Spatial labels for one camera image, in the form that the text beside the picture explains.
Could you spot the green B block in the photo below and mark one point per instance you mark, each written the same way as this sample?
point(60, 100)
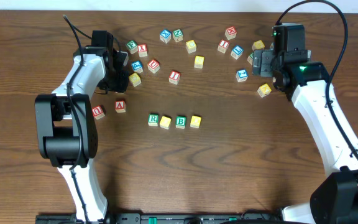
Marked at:
point(180, 122)

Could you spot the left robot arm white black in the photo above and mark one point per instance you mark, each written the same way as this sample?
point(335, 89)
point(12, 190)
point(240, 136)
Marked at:
point(66, 129)

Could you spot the yellow block top right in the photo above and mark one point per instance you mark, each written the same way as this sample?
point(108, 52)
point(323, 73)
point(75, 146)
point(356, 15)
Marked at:
point(258, 45)

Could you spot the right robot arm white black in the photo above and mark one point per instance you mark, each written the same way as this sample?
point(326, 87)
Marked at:
point(306, 85)

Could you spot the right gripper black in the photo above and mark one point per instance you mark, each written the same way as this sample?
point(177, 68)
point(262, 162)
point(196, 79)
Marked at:
point(262, 63)

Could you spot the red A block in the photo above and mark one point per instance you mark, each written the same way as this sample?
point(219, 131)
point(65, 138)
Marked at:
point(120, 106)

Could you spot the blue X block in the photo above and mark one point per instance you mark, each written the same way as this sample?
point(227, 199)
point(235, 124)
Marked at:
point(165, 36)

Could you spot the red I block right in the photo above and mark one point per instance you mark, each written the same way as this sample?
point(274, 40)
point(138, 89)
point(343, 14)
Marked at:
point(223, 46)

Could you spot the blue L block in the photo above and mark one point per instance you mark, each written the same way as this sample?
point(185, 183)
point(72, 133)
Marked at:
point(236, 52)

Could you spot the blue 2 block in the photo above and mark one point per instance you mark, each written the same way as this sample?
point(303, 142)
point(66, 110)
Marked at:
point(241, 75)

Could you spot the red Y block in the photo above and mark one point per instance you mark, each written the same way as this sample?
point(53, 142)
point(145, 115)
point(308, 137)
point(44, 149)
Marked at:
point(142, 50)

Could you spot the green F block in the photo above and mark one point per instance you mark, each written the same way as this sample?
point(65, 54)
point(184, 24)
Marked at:
point(132, 46)

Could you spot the yellow O block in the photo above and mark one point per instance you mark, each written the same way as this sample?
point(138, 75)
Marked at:
point(165, 122)
point(195, 121)

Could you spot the yellow K block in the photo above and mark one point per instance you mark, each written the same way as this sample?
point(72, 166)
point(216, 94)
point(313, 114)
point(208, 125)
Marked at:
point(264, 90)

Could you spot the blue P block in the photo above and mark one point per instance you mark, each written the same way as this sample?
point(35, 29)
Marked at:
point(137, 66)

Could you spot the red u block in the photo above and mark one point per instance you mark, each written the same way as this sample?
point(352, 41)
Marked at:
point(153, 66)
point(98, 112)

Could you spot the yellow block left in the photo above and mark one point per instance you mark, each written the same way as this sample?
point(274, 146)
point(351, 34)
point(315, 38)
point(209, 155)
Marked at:
point(135, 79)

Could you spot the green N block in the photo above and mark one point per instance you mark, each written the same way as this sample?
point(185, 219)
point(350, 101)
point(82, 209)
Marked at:
point(177, 35)

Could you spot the green R block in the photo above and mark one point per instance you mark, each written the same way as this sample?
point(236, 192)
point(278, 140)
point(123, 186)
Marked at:
point(153, 120)

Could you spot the red H block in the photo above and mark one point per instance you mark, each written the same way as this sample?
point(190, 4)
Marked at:
point(230, 33)

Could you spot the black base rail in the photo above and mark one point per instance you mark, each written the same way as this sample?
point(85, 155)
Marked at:
point(138, 218)

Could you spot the red i block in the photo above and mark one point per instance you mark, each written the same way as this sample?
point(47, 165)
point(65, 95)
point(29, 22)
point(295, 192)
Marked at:
point(174, 77)
point(223, 46)

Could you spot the yellow S block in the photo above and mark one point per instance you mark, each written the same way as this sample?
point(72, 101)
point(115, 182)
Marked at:
point(199, 61)

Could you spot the green Z block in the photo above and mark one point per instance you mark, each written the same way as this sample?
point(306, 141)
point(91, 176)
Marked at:
point(250, 58)

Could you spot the yellow C block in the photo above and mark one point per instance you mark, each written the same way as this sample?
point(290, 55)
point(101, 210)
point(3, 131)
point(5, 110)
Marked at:
point(191, 46)

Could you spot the red I block centre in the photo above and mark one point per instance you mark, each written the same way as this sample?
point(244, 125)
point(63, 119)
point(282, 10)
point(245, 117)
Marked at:
point(174, 77)

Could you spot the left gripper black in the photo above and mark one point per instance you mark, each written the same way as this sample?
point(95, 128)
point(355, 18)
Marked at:
point(119, 80)

